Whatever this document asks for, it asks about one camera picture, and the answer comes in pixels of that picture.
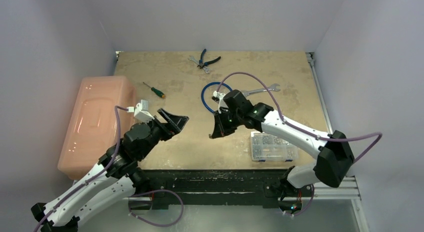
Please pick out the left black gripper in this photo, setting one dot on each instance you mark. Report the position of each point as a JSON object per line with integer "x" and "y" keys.
{"x": 174, "y": 125}

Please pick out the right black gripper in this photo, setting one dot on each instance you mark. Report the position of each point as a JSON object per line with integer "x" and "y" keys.
{"x": 224, "y": 121}

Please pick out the blue cable lock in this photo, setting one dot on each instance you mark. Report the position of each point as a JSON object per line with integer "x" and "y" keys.
{"x": 206, "y": 94}

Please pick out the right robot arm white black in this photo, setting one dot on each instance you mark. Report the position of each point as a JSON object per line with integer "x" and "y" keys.
{"x": 332, "y": 152}

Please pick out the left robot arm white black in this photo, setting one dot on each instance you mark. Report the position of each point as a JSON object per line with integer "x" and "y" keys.
{"x": 114, "y": 177}

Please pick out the clear plastic screw box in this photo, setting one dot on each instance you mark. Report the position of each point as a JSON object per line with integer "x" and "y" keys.
{"x": 266, "y": 147}

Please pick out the small silver wrench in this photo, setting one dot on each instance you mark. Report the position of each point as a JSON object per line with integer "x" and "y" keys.
{"x": 206, "y": 69}

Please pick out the large silver open wrench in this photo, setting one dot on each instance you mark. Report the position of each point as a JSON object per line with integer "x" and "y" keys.
{"x": 273, "y": 87}

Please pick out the pink plastic storage box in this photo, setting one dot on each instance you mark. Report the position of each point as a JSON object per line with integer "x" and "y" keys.
{"x": 92, "y": 128}

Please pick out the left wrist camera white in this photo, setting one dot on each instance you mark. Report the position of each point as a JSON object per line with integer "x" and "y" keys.
{"x": 143, "y": 110}

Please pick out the green handled screwdriver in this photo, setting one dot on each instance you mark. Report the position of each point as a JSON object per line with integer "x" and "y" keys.
{"x": 158, "y": 92}

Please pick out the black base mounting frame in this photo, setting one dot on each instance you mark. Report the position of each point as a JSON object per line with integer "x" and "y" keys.
{"x": 260, "y": 187}

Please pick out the aluminium rail frame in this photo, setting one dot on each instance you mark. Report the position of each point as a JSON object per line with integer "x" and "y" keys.
{"x": 348, "y": 189}

